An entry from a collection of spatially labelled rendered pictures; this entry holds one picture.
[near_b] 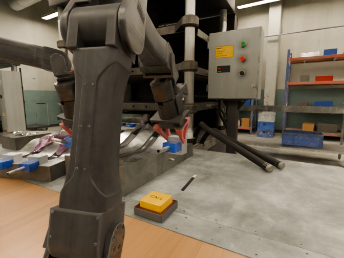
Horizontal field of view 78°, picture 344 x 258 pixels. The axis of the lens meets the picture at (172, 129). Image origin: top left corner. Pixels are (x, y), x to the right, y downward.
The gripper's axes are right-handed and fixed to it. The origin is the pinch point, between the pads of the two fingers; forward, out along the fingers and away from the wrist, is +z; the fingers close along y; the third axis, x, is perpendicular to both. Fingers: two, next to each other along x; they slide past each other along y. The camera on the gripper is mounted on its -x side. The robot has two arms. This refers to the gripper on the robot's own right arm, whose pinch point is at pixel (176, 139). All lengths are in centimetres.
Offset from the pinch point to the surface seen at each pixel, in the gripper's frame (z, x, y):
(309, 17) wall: 104, -678, -64
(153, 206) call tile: 2.2, 22.4, -3.8
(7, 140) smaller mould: 8, 5, 103
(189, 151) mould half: 25.7, -22.5, 9.8
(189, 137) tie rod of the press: 38, -49, 23
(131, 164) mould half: 1.2, 12.0, 9.8
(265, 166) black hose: 24.8, -18.7, -23.8
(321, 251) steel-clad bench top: 7.9, 18.7, -37.4
